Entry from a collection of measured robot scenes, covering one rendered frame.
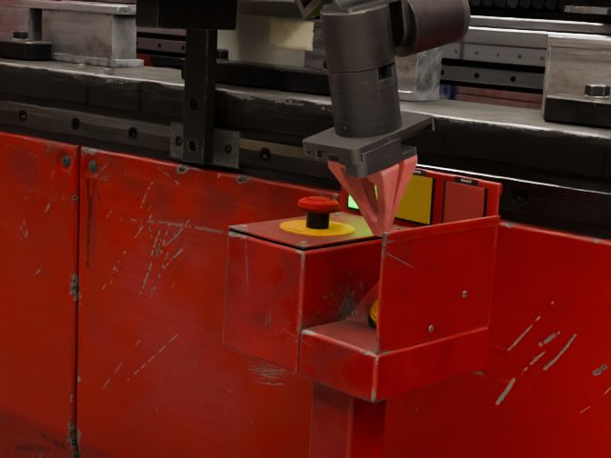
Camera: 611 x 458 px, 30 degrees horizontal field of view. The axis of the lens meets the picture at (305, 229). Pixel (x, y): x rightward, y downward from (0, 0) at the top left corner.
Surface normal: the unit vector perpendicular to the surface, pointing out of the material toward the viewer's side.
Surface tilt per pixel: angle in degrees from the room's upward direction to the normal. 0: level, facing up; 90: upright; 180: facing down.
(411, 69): 90
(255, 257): 90
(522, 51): 90
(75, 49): 90
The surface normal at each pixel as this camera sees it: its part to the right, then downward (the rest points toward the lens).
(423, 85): 0.79, 0.16
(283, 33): -0.62, 0.12
